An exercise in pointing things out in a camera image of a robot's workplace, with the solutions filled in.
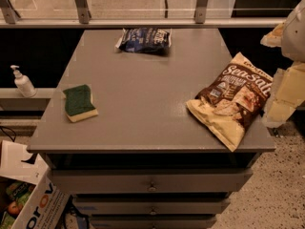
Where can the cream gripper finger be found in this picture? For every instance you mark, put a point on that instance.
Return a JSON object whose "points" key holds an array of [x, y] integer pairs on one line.
{"points": [[287, 93], [273, 38]]}

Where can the blue chip bag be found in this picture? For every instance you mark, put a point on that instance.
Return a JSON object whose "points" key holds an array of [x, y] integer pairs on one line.
{"points": [[145, 40]]}

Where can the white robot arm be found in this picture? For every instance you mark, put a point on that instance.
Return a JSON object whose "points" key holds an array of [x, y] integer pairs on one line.
{"points": [[293, 37]]}

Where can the brown sea salt chip bag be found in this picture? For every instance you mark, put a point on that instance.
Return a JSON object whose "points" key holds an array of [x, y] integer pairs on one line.
{"points": [[230, 104]]}

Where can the green and yellow sponge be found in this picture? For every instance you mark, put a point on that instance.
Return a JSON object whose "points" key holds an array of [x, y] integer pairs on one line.
{"points": [[78, 104]]}

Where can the grey drawer cabinet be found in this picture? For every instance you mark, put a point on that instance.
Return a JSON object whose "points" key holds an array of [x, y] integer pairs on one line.
{"points": [[144, 162]]}

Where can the white pump bottle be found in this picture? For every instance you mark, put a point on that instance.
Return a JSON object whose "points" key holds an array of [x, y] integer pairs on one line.
{"points": [[23, 83]]}

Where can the grey metal railing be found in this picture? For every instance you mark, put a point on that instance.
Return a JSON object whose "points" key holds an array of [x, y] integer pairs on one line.
{"points": [[100, 14]]}

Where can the white cardboard box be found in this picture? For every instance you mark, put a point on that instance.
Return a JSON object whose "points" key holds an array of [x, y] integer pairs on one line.
{"points": [[28, 198]]}

